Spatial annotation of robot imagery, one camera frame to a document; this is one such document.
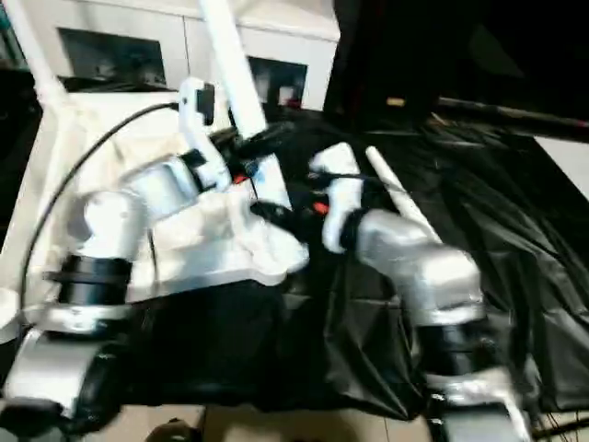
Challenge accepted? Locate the white plastic table leg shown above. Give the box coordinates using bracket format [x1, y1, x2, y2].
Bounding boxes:
[197, 0, 310, 277]
[12, 0, 71, 111]
[364, 145, 444, 244]

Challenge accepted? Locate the white plastic table top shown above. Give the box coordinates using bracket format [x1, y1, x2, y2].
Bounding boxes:
[0, 87, 310, 345]

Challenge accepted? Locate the black table mat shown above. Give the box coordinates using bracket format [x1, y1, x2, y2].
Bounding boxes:
[0, 68, 589, 423]

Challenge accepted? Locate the white glass-door cabinet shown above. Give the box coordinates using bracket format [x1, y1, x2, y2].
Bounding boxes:
[17, 0, 342, 111]

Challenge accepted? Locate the long black bar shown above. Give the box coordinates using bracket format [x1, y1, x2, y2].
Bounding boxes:
[435, 95, 589, 138]

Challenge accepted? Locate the white flat panel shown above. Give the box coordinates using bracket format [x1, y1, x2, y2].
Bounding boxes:
[535, 135, 589, 200]

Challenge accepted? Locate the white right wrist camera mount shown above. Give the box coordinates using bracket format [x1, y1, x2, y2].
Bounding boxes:
[306, 141, 365, 255]

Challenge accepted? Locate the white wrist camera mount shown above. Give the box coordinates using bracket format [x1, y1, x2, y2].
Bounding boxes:
[306, 141, 365, 255]
[176, 76, 232, 193]

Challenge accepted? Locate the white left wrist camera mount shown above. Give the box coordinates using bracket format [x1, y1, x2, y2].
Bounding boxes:
[176, 76, 232, 193]

